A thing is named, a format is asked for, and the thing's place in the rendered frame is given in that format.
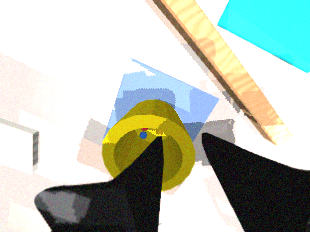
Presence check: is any tan rectangular bar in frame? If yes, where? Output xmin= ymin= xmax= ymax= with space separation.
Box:
xmin=152 ymin=0 xmax=294 ymax=147

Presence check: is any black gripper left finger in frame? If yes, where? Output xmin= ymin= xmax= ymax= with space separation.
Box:
xmin=34 ymin=136 xmax=164 ymax=232

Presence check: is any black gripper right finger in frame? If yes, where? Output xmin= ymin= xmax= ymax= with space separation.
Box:
xmin=202 ymin=133 xmax=310 ymax=232

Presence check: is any olive yellow cup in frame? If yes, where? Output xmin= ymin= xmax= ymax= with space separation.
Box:
xmin=101 ymin=99 xmax=196 ymax=192

